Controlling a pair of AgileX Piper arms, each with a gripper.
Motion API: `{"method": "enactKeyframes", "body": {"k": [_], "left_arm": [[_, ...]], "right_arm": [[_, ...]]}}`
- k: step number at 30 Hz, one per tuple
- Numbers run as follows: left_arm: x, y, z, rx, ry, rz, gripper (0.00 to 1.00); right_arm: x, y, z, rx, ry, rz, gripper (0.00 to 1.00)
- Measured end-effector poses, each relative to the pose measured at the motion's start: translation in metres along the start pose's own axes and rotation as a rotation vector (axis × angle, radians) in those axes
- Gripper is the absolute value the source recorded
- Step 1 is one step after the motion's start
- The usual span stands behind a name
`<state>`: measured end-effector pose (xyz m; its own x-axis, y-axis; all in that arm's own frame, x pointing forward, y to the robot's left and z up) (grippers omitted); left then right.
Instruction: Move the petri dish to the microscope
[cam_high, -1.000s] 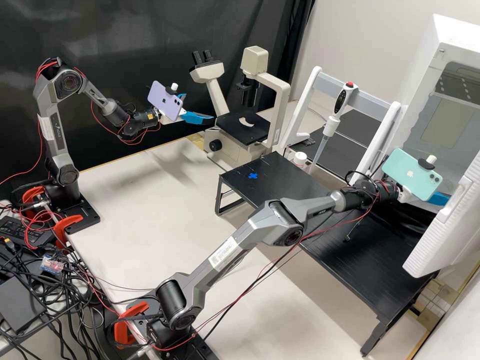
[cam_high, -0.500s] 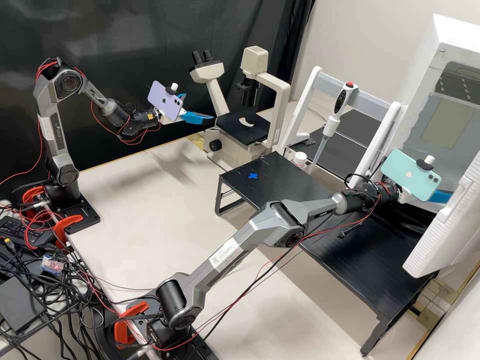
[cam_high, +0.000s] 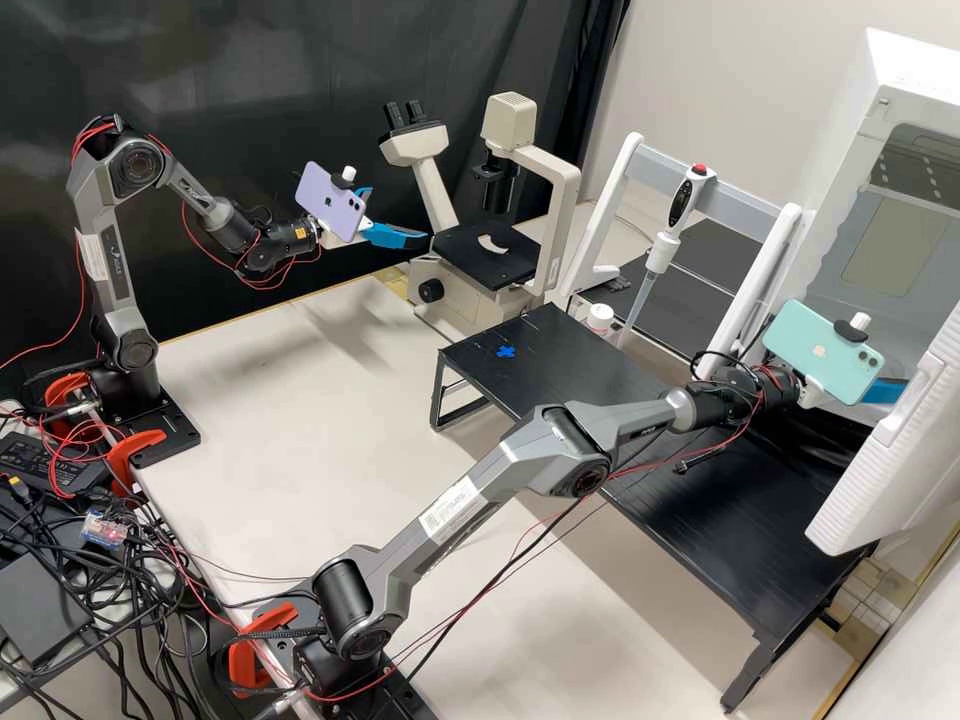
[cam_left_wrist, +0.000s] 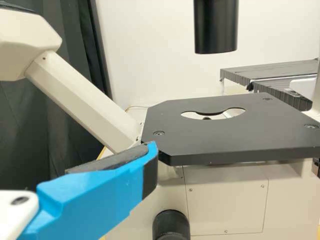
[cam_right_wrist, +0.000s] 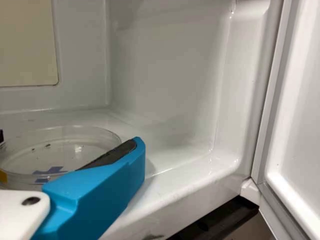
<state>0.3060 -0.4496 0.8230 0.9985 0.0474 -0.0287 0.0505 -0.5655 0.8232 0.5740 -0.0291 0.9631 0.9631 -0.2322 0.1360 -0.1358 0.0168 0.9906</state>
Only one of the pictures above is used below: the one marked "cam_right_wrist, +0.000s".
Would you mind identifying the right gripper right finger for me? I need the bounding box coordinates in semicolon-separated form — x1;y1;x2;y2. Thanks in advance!
32;136;147;240

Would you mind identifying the petri dish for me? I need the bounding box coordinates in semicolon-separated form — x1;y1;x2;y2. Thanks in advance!
0;124;126;188

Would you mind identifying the black platform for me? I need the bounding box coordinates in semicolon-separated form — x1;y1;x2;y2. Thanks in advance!
172;195;263;240

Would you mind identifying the white incubator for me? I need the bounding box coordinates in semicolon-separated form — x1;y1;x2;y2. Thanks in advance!
0;0;286;240

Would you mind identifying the incubator door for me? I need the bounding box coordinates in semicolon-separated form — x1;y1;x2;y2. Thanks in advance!
250;0;320;240

